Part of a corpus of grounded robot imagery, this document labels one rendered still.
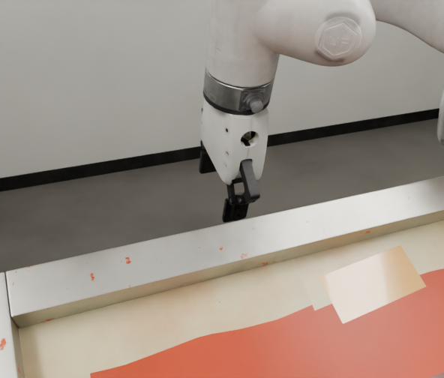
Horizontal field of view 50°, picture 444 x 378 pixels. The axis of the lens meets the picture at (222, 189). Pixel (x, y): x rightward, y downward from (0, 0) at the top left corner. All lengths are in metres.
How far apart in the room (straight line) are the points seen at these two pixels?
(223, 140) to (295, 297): 0.19
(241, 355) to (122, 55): 3.38
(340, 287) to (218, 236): 0.13
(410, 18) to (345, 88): 4.05
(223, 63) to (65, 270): 0.24
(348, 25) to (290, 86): 3.85
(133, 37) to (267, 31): 3.27
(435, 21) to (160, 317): 0.40
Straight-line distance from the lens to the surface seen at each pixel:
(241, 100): 0.49
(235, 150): 0.52
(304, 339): 0.46
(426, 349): 0.51
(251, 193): 0.53
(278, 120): 4.34
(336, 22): 0.45
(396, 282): 0.52
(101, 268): 0.41
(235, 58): 0.47
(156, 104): 3.87
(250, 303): 0.45
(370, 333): 0.48
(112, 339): 0.43
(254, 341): 0.44
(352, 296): 0.49
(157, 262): 0.41
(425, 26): 0.57
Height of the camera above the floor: 1.80
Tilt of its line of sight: 29 degrees down
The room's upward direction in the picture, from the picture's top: straight up
